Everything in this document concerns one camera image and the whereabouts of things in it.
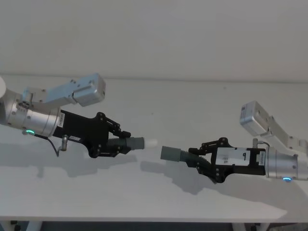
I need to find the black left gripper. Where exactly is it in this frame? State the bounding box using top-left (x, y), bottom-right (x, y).
top-left (51, 109), bottom-right (133, 159)

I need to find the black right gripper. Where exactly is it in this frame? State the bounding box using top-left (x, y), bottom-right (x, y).
top-left (188, 137), bottom-right (267, 186)

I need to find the grey ribbed hose white tip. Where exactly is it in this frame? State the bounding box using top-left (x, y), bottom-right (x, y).
top-left (107, 136), bottom-right (158, 149)

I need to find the grey ribbed hose grey cuff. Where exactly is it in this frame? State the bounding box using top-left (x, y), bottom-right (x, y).
top-left (160, 145), bottom-right (210, 168)

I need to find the thin dark cable silver plug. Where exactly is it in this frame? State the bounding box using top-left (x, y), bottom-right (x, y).
top-left (47, 135), bottom-right (68, 157)

